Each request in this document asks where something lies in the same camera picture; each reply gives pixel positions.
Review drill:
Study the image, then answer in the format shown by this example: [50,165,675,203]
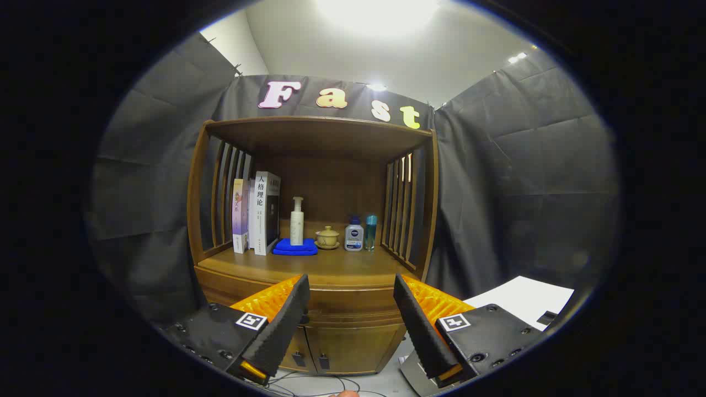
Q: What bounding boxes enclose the white pump bottle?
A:
[290,196,305,246]

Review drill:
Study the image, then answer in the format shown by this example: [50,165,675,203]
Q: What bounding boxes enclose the blue folded cloth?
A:
[272,238,319,256]

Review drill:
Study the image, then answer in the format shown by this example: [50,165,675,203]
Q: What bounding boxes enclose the white grey box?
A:
[398,276,575,396]

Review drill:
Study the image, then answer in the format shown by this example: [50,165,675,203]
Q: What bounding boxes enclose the wooden drawer with black knob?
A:
[194,267,413,327]

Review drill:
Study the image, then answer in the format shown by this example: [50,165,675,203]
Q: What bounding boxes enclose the white bottle with blue cap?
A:
[344,216,365,252]

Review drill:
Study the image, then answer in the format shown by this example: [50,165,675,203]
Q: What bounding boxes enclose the yellow lidded teacup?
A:
[315,226,340,250]

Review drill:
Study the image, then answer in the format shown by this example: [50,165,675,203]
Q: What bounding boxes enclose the black floor cables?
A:
[265,371,387,397]

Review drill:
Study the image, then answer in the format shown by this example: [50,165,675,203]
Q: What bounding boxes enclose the thick white book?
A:
[249,171,281,256]

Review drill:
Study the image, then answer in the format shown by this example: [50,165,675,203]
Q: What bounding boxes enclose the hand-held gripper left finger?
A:
[165,274,311,387]

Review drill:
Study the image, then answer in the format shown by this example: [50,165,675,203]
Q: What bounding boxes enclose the thin white book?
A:
[248,178,256,250]

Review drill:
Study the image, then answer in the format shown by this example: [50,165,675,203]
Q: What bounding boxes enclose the wooden countertop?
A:
[197,243,420,290]

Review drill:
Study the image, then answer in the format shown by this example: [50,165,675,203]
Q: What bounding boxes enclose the wooden cabinet door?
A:
[277,325,319,375]
[306,323,407,377]

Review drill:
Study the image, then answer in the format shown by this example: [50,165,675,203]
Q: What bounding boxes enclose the brown wooden cabinet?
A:
[186,116,440,377]

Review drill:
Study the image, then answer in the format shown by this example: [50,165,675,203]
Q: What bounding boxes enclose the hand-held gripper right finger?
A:
[393,273,547,389]

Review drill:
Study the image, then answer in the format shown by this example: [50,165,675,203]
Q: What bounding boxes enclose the purple book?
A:
[232,178,250,254]

